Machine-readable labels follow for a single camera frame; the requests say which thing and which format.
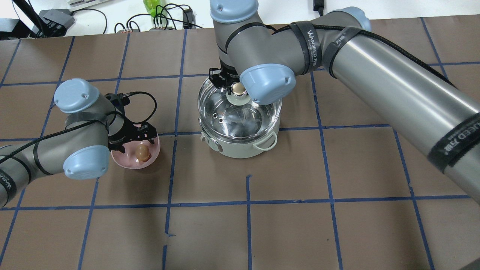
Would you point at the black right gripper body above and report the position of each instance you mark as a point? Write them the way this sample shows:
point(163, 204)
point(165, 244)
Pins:
point(220, 79)

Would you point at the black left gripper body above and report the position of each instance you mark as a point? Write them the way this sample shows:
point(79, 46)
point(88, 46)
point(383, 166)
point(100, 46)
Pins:
point(120, 135)

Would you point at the brown egg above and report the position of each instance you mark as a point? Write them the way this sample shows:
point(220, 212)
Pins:
point(142, 153)

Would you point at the glass pot lid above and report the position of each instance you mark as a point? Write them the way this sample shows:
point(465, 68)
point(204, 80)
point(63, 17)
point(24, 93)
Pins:
point(223, 119)

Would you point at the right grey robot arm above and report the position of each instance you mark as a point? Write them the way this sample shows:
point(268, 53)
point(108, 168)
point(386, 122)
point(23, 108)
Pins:
point(421, 104)

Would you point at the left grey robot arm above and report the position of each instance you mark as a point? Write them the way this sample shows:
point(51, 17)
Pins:
point(96, 125)

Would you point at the pale green cooking pot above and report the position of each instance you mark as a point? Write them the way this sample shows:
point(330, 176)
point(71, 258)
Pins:
point(241, 149)

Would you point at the pink bowl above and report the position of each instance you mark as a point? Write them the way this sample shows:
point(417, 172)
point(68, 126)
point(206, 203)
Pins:
point(135, 146)

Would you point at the green drink bottle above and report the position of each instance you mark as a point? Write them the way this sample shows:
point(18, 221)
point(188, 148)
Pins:
point(154, 7)

